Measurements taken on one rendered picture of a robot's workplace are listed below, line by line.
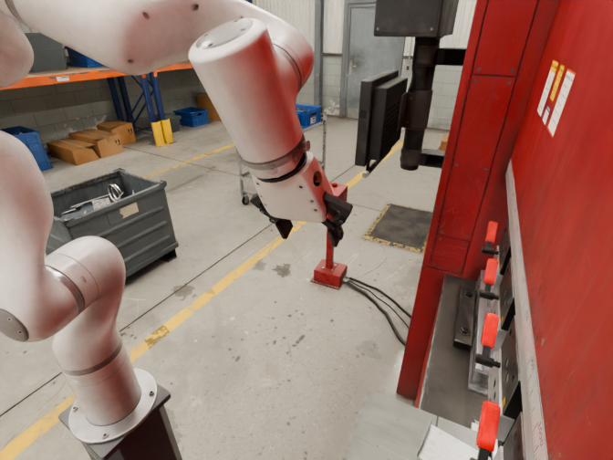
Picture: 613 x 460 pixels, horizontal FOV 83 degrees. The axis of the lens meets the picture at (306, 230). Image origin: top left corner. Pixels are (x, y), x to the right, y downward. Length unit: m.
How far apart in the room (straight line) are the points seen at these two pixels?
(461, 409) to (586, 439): 0.76
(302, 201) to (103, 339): 0.53
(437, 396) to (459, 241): 0.63
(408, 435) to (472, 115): 0.99
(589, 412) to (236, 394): 1.94
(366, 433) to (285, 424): 1.20
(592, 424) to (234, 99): 0.43
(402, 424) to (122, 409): 0.64
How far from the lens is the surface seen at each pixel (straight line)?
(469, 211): 1.46
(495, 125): 1.36
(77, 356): 0.84
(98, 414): 0.98
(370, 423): 0.93
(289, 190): 0.46
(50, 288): 0.72
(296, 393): 2.17
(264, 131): 0.40
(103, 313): 0.84
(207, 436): 2.10
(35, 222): 0.70
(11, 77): 0.73
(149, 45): 0.46
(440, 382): 1.19
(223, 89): 0.38
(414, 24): 1.50
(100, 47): 0.46
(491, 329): 0.76
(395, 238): 3.48
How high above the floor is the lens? 1.79
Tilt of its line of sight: 30 degrees down
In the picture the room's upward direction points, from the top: straight up
